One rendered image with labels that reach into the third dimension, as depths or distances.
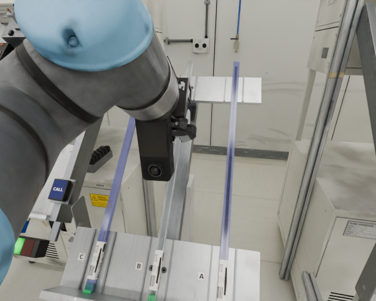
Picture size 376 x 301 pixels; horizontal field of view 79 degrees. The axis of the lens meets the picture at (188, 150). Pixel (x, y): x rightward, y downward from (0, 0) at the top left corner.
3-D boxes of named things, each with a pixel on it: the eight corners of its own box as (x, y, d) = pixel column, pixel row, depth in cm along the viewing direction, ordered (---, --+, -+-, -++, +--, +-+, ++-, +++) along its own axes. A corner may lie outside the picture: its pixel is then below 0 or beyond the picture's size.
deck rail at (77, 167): (71, 223, 60) (55, 221, 54) (64, 222, 60) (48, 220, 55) (131, 25, 85) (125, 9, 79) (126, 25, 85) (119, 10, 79)
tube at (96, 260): (94, 292, 39) (89, 294, 37) (86, 291, 39) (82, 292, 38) (151, 64, 58) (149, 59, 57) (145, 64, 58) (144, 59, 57)
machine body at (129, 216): (136, 289, 113) (120, 184, 87) (17, 266, 125) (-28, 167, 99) (170, 207, 170) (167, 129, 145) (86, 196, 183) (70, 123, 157)
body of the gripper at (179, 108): (194, 92, 40) (183, 54, 28) (190, 140, 39) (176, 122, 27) (153, 91, 41) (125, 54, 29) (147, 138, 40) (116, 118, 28)
